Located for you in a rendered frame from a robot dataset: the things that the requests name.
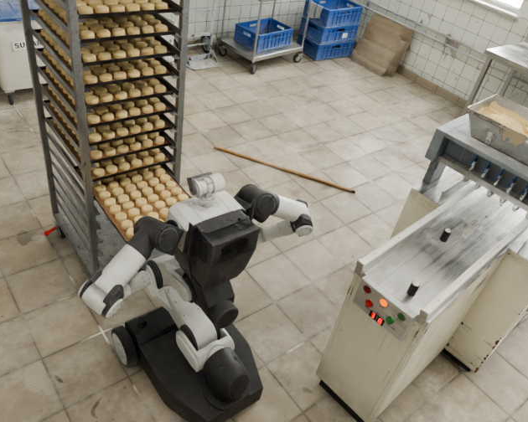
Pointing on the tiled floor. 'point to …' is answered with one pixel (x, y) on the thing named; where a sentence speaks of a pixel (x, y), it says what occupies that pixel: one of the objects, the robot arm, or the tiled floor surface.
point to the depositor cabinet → (509, 308)
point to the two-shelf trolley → (256, 43)
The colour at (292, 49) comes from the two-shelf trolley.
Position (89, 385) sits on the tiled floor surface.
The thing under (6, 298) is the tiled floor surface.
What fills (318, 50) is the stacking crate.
